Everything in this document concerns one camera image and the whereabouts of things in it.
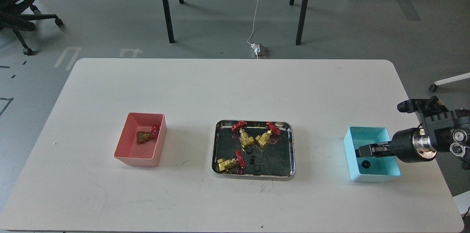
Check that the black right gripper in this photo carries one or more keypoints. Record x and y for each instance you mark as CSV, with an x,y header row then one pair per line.
x,y
401,145

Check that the brass valve red handle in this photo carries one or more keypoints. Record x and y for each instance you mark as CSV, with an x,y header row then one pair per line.
x,y
239,131
142,137
263,140
225,165

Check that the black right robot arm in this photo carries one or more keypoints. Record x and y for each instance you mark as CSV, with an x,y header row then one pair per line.
x,y
440,131

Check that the light blue plastic box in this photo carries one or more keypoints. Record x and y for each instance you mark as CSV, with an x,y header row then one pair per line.
x,y
382,169

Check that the pink plastic box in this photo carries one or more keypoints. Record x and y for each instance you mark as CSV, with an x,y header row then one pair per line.
x,y
149,154

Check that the white caster leg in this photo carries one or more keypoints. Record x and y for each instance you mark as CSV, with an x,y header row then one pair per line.
x,y
435,86

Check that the shiny metal tray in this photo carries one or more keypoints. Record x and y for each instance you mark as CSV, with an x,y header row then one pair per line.
x,y
276,162

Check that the white power adapter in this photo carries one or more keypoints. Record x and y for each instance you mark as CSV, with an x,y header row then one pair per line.
x,y
259,51

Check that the black office chair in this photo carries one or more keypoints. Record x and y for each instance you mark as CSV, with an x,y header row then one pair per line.
x,y
18,15

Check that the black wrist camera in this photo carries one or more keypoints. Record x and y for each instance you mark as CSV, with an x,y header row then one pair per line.
x,y
427,107

